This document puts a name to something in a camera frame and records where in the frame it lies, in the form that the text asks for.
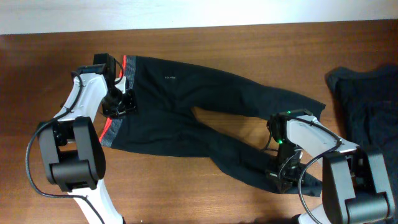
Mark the black leggings red waistband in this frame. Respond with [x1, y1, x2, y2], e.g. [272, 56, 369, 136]
[99, 55, 325, 193]

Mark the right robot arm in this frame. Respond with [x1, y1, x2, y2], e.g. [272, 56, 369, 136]
[266, 110, 396, 224]

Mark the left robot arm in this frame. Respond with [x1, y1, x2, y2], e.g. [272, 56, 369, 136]
[34, 61, 136, 223]

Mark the dark clothes pile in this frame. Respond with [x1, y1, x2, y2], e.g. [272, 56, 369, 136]
[326, 64, 397, 176]

